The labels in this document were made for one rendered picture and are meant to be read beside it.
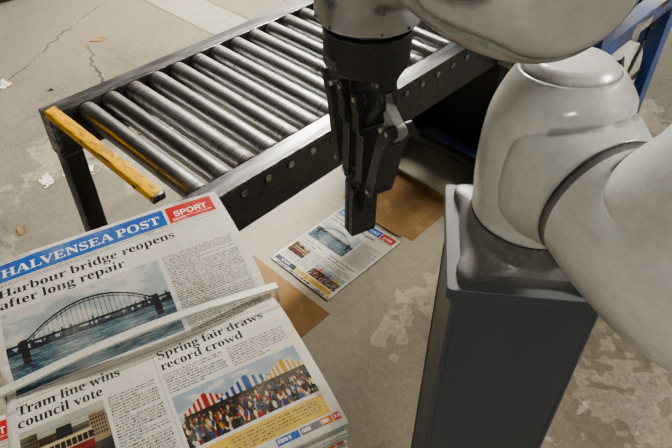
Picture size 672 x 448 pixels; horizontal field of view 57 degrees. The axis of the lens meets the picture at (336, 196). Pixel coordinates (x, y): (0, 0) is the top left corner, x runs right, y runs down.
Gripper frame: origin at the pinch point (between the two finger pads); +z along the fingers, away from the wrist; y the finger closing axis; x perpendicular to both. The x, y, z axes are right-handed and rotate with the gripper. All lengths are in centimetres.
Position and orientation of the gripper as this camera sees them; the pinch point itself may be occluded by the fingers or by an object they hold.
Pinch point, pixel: (360, 204)
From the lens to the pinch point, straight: 65.0
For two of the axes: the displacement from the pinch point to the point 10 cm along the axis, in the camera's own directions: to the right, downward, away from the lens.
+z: 0.0, 7.5, 6.6
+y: 4.8, 5.8, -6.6
